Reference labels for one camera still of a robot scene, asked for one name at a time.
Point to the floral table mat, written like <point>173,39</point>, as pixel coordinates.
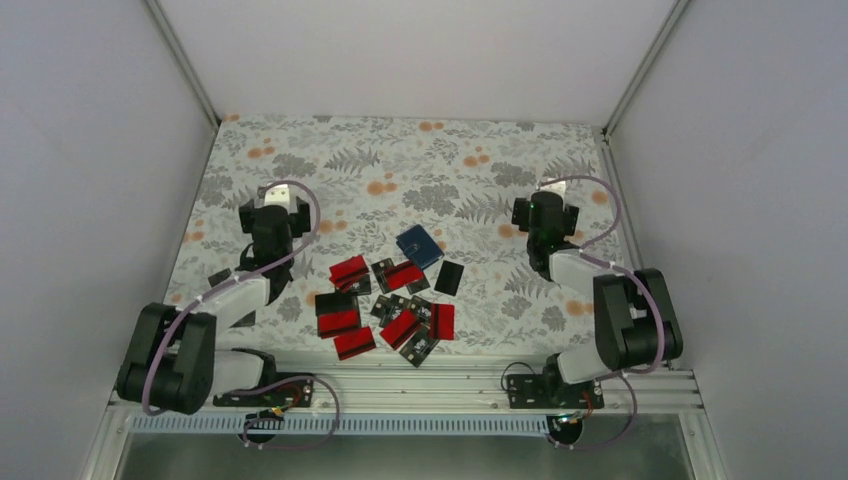
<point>375,177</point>

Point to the black vip card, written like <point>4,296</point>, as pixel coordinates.
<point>219,277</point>
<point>248,320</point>

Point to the red card top centre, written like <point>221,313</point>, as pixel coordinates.
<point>391,277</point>

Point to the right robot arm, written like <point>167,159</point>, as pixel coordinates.
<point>635,324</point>

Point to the black card left pile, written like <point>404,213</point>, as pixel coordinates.
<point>335,302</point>

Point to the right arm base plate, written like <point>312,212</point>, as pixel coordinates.
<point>538,392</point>

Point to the red card bottom edge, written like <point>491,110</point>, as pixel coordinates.
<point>354,343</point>

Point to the red card bottom left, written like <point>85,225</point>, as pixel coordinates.
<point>338,323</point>

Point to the aluminium frame rail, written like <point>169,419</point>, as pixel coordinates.
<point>386,384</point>

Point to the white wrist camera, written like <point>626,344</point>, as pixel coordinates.
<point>279,195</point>
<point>558,187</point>

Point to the black card apart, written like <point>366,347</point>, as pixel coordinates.
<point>449,278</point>

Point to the red card right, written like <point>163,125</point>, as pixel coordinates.
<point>442,322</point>

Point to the black vip card far left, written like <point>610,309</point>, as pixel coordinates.
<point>219,277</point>

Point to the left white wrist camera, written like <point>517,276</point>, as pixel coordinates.
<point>279,195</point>

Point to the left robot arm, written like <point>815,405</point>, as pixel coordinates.
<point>172,362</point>

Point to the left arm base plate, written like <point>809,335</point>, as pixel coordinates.
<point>280,389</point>

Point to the red card top left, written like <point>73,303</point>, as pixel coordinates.
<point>348,272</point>

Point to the black logo chip card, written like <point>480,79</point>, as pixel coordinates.
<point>386,309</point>

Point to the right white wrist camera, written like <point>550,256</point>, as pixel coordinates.
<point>558,187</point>

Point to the blue leather card holder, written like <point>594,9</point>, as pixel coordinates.
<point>418,246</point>

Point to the black membership card 833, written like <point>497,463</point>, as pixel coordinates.
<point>418,347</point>

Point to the red card pile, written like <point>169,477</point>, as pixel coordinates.
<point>400,329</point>

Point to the white slotted cable duct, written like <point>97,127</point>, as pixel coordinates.
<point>348,424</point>

